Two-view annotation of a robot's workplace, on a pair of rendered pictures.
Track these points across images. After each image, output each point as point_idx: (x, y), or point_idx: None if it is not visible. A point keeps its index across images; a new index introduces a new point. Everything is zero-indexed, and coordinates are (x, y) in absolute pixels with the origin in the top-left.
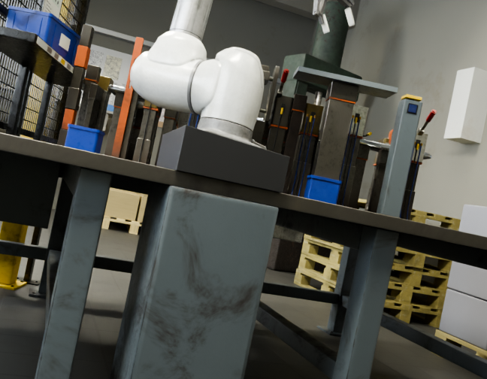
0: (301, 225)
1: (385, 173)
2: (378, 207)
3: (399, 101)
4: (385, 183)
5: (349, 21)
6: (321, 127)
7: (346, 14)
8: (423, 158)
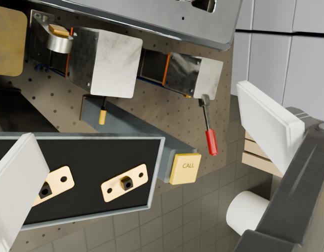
0: None
1: (106, 116)
2: (86, 105)
3: (169, 154)
4: (98, 124)
5: (247, 105)
6: None
7: (267, 113)
8: (241, 4)
